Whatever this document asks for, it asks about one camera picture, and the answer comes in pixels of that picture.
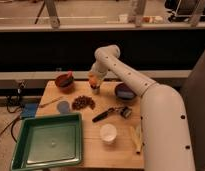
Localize small grey round lid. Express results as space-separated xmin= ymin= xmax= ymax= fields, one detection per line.
xmin=57 ymin=101 xmax=70 ymax=114

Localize red bowl with utensil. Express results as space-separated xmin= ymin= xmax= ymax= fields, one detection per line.
xmin=55 ymin=71 xmax=74 ymax=88

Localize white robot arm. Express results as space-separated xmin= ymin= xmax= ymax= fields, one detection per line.
xmin=90 ymin=45 xmax=195 ymax=171

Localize dark bowl with blue sponge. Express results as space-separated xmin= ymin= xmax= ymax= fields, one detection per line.
xmin=115 ymin=83 xmax=136 ymax=100

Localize wooden board table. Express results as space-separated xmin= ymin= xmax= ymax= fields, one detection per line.
xmin=36 ymin=81 xmax=144 ymax=169

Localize red yellow apple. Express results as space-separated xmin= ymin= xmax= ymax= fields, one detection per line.
xmin=89 ymin=77 xmax=99 ymax=89

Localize pile of brown nuts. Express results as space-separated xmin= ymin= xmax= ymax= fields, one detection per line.
xmin=72 ymin=96 xmax=95 ymax=110

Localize white plastic cup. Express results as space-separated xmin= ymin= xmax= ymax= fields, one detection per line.
xmin=100 ymin=124 xmax=117 ymax=144

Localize blue power box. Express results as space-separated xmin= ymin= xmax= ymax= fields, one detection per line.
xmin=21 ymin=103 xmax=38 ymax=118

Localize yellow corn husk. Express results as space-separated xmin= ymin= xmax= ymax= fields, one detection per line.
xmin=130 ymin=125 xmax=142 ymax=154

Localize green plastic tray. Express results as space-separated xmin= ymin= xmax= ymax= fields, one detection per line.
xmin=10 ymin=113 xmax=83 ymax=171

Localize wooden stick utensil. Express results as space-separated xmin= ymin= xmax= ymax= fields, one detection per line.
xmin=38 ymin=96 xmax=63 ymax=108

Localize black cables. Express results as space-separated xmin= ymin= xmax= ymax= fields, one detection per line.
xmin=0 ymin=82 xmax=27 ymax=143

